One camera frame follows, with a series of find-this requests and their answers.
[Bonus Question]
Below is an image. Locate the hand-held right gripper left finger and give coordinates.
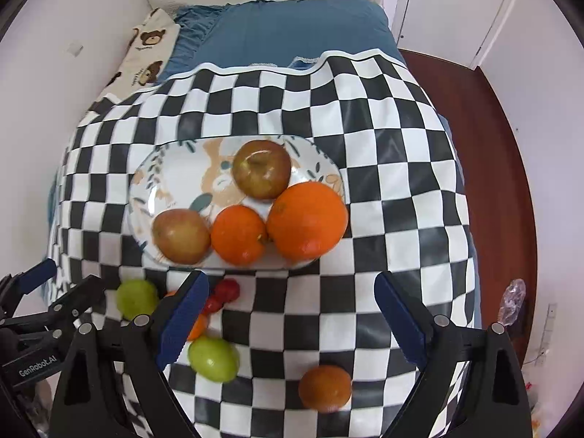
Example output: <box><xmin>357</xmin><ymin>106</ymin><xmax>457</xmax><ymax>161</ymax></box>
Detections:
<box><xmin>52</xmin><ymin>270</ymin><xmax>211</xmax><ymax>438</ymax></box>

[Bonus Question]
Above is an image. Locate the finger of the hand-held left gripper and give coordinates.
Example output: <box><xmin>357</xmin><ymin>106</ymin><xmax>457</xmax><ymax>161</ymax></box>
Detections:
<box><xmin>0</xmin><ymin>258</ymin><xmax>58</xmax><ymax>304</ymax></box>
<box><xmin>45</xmin><ymin>274</ymin><xmax>107</xmax><ymax>329</ymax></box>

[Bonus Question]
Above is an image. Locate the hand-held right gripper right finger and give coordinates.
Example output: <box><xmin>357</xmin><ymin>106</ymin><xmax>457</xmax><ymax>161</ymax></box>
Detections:
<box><xmin>373</xmin><ymin>270</ymin><xmax>534</xmax><ymax>438</ymax></box>

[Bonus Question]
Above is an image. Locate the small tangerine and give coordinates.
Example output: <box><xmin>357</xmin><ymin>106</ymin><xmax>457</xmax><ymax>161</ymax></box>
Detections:
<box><xmin>186</xmin><ymin>312</ymin><xmax>209</xmax><ymax>342</ymax></box>

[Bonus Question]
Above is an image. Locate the green round fruit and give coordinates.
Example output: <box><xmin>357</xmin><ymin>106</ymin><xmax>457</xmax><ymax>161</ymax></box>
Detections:
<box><xmin>115</xmin><ymin>279</ymin><xmax>160</xmax><ymax>321</ymax></box>
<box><xmin>188</xmin><ymin>337</ymin><xmax>240</xmax><ymax>384</ymax></box>

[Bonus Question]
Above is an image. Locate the pale red apple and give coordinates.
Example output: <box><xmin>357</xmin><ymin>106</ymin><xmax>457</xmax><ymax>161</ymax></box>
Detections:
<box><xmin>151</xmin><ymin>208</ymin><xmax>212</xmax><ymax>265</ymax></box>

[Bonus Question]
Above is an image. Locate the dark brownish orange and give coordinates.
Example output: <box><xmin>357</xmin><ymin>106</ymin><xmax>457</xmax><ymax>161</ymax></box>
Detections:
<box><xmin>298</xmin><ymin>365</ymin><xmax>353</xmax><ymax>414</ymax></box>

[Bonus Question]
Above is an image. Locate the small orange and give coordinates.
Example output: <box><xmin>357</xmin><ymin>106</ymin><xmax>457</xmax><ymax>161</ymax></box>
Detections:
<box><xmin>210</xmin><ymin>205</ymin><xmax>268</xmax><ymax>266</ymax></box>

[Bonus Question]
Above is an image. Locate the clear plastic bag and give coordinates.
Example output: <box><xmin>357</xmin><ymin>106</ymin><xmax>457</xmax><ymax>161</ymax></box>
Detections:
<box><xmin>496</xmin><ymin>278</ymin><xmax>527</xmax><ymax>326</ymax></box>

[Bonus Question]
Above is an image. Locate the large orange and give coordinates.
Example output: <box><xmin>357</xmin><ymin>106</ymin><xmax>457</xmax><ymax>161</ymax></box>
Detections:
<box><xmin>266</xmin><ymin>181</ymin><xmax>349</xmax><ymax>263</ymax></box>

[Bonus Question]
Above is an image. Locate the oval leaf-patterned plate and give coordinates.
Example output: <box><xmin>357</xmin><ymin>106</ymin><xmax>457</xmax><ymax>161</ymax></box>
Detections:
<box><xmin>128</xmin><ymin>134</ymin><xmax>350</xmax><ymax>270</ymax></box>

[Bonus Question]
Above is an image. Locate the dark red apple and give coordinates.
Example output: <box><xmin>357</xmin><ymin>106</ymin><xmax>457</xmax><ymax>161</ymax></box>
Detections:
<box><xmin>232</xmin><ymin>139</ymin><xmax>293</xmax><ymax>200</ymax></box>

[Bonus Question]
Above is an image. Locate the black white checkered cloth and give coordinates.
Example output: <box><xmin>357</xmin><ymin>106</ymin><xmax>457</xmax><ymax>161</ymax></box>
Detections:
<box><xmin>46</xmin><ymin>49</ymin><xmax>480</xmax><ymax>438</ymax></box>

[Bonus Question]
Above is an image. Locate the bear print pillow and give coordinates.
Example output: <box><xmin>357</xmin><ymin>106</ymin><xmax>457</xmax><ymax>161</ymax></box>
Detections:
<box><xmin>88</xmin><ymin>8</ymin><xmax>181</xmax><ymax>116</ymax></box>

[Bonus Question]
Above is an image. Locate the blue bed sheet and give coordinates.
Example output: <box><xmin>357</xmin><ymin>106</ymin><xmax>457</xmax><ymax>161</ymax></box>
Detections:
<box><xmin>154</xmin><ymin>0</ymin><xmax>408</xmax><ymax>84</ymax></box>

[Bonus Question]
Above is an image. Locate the white cabinet door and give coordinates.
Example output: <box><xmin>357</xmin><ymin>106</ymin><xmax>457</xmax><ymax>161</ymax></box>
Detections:
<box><xmin>391</xmin><ymin>0</ymin><xmax>525</xmax><ymax>70</ymax></box>

